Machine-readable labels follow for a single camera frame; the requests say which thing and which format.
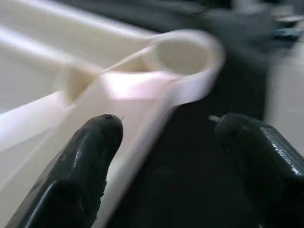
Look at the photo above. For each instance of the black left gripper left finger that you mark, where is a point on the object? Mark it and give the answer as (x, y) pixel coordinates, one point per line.
(71, 180)

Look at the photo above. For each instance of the black tablecloth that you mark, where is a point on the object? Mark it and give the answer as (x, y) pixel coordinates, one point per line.
(190, 166)

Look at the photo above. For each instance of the white plastic table top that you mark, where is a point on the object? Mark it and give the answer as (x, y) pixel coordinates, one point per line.
(71, 59)

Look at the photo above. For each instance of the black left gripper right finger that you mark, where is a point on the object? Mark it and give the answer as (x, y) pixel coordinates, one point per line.
(266, 178)

